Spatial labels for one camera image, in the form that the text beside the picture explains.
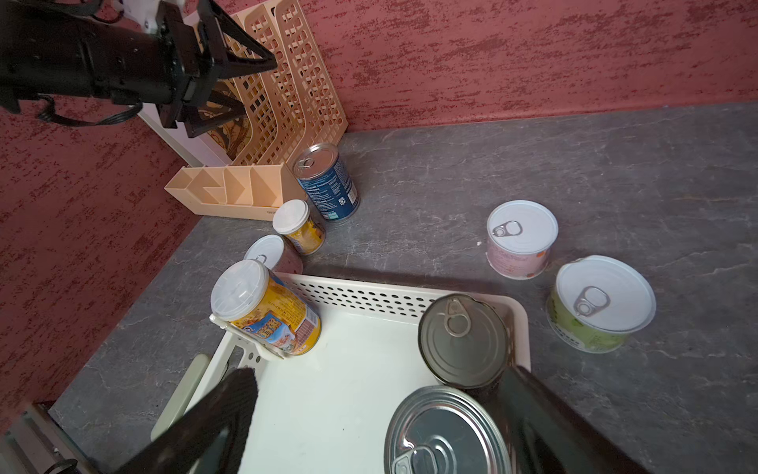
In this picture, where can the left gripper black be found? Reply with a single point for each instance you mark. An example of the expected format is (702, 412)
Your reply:
(46, 52)

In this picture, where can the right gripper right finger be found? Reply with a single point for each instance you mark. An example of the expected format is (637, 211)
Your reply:
(549, 437)

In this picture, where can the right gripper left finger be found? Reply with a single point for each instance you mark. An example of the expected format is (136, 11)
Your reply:
(211, 437)

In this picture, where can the blue Progresso noodle soup can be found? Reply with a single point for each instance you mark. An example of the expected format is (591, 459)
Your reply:
(439, 429)

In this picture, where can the tall yellow can white lid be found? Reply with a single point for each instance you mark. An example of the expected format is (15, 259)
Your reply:
(254, 300)

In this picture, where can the dark chopped tomatoes can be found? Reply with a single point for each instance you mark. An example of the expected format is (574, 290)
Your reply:
(464, 342)

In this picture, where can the white perforated plastic basket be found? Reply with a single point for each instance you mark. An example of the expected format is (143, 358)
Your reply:
(328, 411)

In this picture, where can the yellow black patterned magazine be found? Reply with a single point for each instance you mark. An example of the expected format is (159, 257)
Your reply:
(232, 136)

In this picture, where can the pink folder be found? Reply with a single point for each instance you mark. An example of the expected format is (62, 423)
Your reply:
(197, 152)

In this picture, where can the peach plastic file organizer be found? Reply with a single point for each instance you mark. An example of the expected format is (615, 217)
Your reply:
(289, 109)

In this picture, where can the small green can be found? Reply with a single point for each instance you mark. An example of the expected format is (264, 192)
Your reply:
(598, 302)

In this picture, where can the blue Progresso soup can left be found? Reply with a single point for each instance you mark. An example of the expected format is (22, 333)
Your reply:
(322, 174)

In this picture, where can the pink can front left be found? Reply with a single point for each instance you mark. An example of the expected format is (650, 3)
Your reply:
(277, 254)

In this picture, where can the short yellow can white lid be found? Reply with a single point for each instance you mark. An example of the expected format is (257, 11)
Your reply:
(293, 220)

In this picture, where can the small pink can back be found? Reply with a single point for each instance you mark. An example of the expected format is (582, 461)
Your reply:
(520, 238)

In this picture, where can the aluminium front rail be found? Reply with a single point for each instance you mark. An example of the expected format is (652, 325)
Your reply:
(36, 443)

